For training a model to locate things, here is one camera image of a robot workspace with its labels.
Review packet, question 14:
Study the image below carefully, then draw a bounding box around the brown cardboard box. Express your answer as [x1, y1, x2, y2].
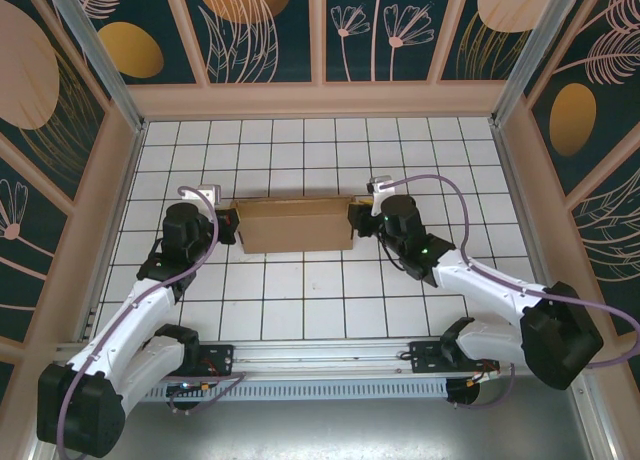
[234, 194, 357, 255]

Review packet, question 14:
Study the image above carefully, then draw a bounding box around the grey metal sheet panel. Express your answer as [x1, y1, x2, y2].
[29, 374, 616, 460]

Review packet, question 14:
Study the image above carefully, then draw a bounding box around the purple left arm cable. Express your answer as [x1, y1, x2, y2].
[55, 185, 245, 454]

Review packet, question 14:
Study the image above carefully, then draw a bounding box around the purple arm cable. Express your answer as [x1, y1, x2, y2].
[55, 185, 245, 454]
[382, 174, 640, 411]

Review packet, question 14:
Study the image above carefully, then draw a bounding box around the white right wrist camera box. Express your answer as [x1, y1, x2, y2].
[366, 175, 397, 216]

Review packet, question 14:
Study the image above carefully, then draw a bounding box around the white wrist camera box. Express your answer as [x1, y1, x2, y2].
[180, 182, 224, 205]
[366, 175, 397, 216]

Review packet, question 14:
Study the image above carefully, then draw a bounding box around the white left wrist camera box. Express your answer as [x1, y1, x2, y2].
[180, 182, 224, 205]

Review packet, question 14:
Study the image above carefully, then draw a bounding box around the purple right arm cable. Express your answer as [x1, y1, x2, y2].
[382, 174, 640, 411]

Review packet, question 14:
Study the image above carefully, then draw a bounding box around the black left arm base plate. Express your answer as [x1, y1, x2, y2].
[189, 343, 236, 379]

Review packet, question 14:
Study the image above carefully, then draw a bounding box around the aluminium mounting rail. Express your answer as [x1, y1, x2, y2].
[47, 333, 596, 381]

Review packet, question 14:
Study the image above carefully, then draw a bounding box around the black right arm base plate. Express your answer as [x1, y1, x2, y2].
[408, 340, 501, 376]

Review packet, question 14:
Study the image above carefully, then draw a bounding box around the grey slotted cable duct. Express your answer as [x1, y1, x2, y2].
[144, 378, 449, 402]

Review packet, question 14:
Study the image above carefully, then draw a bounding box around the aluminium corner post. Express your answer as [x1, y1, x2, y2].
[42, 0, 147, 134]
[490, 0, 599, 129]

